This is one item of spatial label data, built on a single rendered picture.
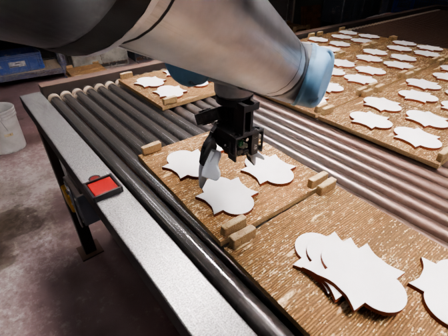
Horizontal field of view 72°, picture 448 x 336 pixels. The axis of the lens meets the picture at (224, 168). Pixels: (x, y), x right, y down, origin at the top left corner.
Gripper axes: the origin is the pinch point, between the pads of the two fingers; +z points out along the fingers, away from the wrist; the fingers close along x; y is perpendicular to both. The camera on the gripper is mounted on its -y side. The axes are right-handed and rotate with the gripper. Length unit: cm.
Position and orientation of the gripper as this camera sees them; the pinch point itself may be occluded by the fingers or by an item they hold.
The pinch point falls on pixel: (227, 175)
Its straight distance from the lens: 70.7
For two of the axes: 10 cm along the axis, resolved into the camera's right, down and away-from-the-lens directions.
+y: 5.9, 4.6, -6.6
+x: 8.0, -3.4, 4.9
